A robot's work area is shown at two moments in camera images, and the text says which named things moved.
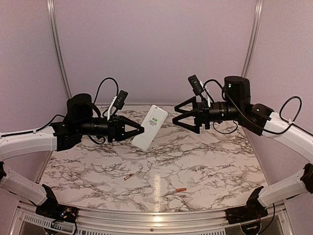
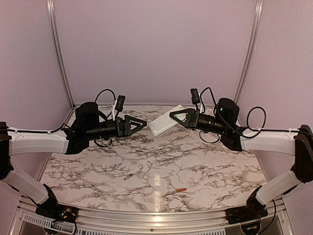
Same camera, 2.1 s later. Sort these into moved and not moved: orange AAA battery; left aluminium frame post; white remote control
Moved: white remote control
Not moved: orange AAA battery; left aluminium frame post
